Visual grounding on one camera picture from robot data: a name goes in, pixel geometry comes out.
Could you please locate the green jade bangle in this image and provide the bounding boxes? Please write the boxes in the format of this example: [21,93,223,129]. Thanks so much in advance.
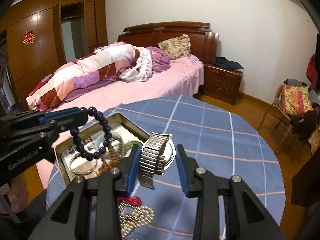
[122,140,144,153]

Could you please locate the bed with pink sheet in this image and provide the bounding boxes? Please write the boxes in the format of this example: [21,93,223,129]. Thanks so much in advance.
[25,55,205,190]

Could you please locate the dark folded clothes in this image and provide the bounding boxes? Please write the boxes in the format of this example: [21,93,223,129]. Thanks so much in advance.
[215,56,245,71]

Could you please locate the red quilted jacket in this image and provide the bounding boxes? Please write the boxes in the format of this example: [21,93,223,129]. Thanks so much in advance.
[305,54,320,89]

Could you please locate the pink tin box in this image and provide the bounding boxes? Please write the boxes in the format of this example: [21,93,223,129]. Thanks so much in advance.
[54,112,152,187]

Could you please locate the purple bead bracelet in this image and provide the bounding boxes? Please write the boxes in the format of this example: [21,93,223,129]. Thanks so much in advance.
[70,106,113,160]

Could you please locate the patchwork floral cushion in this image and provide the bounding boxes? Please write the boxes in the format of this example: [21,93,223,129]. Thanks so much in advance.
[281,84,313,117]

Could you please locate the floral pillow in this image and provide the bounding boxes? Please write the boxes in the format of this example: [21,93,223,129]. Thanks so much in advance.
[158,34,192,60]

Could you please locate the grey garment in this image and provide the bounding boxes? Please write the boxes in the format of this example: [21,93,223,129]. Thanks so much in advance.
[284,79,320,100]

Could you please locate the thin silver bangle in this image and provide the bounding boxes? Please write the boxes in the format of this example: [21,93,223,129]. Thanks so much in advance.
[68,154,98,176]

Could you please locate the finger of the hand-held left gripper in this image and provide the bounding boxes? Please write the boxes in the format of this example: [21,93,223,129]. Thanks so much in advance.
[25,110,89,144]
[0,107,83,131]

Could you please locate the round table blue plaid cloth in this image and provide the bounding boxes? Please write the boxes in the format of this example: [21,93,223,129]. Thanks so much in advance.
[46,94,285,240]

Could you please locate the dark garment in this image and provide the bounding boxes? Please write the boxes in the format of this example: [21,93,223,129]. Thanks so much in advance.
[290,105,320,142]

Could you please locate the printed paper booklet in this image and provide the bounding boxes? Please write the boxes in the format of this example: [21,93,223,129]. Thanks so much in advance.
[61,124,140,173]

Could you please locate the red knotted string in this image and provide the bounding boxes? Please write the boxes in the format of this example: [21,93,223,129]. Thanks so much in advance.
[117,196,142,207]

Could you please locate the wooden bead necklace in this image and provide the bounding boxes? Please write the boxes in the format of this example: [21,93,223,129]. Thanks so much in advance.
[92,136,130,178]

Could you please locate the wooden nightstand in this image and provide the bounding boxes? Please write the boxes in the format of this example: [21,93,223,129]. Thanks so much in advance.
[200,62,243,105]

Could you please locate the wooden headboard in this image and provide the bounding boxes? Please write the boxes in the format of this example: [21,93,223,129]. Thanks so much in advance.
[117,22,220,64]

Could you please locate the silver bead chain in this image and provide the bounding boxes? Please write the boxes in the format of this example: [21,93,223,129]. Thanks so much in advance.
[117,204,155,240]

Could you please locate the patchwork quilt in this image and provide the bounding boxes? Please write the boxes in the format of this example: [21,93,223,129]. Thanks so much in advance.
[26,43,154,110]

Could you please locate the silver metal watch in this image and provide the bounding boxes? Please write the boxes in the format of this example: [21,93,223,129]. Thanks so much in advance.
[139,133,177,190]

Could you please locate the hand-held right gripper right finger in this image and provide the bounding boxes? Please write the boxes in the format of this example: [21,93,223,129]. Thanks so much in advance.
[175,144,287,240]

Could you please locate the dark wooden desk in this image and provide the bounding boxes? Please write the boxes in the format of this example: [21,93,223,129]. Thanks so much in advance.
[290,150,320,208]

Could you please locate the wooden wardrobe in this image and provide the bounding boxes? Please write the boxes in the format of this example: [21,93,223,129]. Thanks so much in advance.
[0,0,109,110]

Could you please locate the person's left hand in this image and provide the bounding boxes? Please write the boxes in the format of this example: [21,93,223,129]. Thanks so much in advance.
[5,174,29,214]

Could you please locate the red paper decoration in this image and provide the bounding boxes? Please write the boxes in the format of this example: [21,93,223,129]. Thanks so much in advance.
[22,31,36,45]

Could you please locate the purple blanket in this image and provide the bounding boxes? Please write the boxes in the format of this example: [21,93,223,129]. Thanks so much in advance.
[146,46,172,74]

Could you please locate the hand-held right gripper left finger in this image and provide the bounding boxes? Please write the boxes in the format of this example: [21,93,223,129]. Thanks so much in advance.
[27,145,142,240]

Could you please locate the rattan chair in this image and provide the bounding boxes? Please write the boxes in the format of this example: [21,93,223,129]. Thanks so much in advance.
[257,79,320,145]

